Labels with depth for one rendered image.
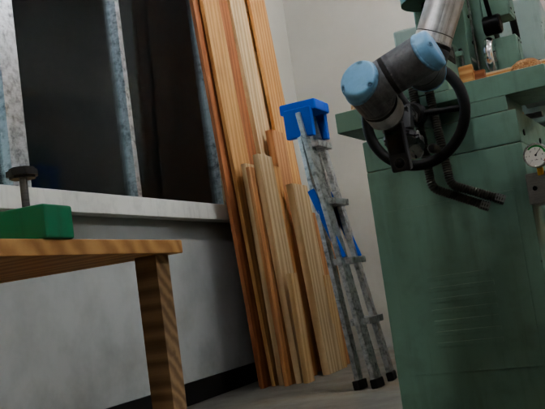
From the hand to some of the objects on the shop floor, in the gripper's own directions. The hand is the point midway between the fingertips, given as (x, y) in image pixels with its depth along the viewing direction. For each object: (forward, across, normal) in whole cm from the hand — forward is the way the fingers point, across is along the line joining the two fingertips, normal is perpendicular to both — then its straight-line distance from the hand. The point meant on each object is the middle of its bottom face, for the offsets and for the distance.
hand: (417, 157), depth 204 cm
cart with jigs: (-72, +54, +100) cm, 134 cm away
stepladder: (+126, +72, +28) cm, 148 cm away
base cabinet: (+73, +1, +47) cm, 87 cm away
